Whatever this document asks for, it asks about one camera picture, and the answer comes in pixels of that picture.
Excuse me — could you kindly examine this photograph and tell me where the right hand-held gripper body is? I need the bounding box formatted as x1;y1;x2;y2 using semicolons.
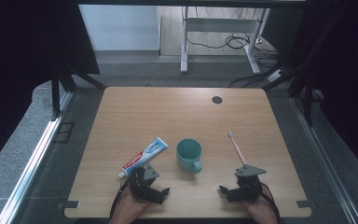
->
234;164;268;203

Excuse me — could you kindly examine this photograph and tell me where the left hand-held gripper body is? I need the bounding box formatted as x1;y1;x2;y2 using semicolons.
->
128;162;161;202

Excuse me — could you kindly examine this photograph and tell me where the toothpaste tube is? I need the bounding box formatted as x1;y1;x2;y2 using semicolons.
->
117;136;170;179

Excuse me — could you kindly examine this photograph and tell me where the pink toothbrush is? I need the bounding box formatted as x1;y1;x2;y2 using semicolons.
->
227;130;248;166

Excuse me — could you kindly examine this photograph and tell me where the teal cup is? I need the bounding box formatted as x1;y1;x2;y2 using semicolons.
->
175;138;203;175

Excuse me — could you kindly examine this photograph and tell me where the person's left hand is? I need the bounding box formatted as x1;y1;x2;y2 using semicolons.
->
114;186;152;220

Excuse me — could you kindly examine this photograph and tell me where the person's right hand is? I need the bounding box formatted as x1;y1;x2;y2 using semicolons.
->
241;193;276;220

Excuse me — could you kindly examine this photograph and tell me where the black metal stand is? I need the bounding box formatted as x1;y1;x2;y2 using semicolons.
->
262;61;324;127
50;64;108;121

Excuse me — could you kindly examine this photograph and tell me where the white power strip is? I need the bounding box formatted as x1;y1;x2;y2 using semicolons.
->
267;69;285;83

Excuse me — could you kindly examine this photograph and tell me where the black curtain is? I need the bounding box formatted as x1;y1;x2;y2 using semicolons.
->
0;0;101;177
262;0;358;185

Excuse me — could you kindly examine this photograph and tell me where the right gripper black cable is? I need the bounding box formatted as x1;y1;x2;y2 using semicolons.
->
258;182;282;224

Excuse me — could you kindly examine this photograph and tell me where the aluminium rail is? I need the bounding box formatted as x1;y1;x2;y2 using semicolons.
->
0;91;76;224
290;95;358;224

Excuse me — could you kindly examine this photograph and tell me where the bundle of black floor cables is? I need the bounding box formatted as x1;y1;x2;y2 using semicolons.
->
186;33;282;61

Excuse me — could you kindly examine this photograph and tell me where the white desk frame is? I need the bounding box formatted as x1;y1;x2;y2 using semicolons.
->
180;6;270;75

